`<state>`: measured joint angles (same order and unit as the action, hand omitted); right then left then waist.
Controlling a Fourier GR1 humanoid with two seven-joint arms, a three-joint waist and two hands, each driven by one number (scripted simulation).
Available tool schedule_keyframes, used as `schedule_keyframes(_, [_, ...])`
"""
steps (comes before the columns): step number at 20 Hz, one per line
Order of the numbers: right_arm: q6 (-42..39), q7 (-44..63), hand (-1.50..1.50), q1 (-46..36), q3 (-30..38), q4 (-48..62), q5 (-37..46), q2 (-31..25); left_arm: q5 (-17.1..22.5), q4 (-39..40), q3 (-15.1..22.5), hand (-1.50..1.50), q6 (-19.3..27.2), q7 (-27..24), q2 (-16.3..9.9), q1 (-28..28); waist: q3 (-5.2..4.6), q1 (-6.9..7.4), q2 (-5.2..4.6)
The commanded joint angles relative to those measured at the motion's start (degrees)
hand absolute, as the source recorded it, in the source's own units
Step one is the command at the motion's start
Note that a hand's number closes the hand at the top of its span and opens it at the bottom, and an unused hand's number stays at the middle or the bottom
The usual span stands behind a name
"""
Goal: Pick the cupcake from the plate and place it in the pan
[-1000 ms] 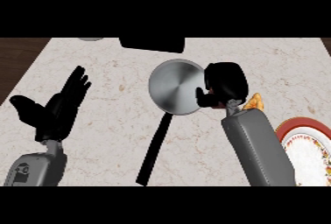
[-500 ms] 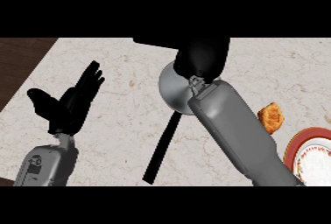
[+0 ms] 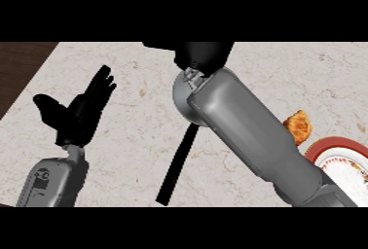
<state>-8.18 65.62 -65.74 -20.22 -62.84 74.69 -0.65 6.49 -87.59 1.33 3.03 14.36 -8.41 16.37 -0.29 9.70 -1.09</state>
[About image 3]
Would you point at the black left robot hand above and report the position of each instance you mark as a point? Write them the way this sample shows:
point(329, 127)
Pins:
point(82, 113)

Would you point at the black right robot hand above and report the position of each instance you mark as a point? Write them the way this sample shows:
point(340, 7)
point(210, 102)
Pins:
point(201, 55)

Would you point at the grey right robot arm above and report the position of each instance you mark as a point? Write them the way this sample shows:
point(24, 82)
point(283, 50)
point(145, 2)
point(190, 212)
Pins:
point(259, 136)

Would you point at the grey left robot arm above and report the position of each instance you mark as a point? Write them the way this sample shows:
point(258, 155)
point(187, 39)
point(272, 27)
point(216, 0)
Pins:
point(54, 181)

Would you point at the orange cupcake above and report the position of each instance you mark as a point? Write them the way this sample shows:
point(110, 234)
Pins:
point(299, 127)

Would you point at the white plate with red rim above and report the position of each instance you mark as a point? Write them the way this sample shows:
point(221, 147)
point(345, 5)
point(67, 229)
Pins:
point(348, 165)

